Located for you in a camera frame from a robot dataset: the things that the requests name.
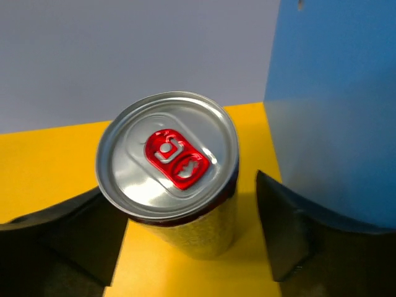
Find silver can front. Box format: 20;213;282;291
95;91;239;259

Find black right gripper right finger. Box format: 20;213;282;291
256;171;395;296

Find blue and yellow shelf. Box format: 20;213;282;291
1;1;395;296

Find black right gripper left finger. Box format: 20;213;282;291
1;187;127;296

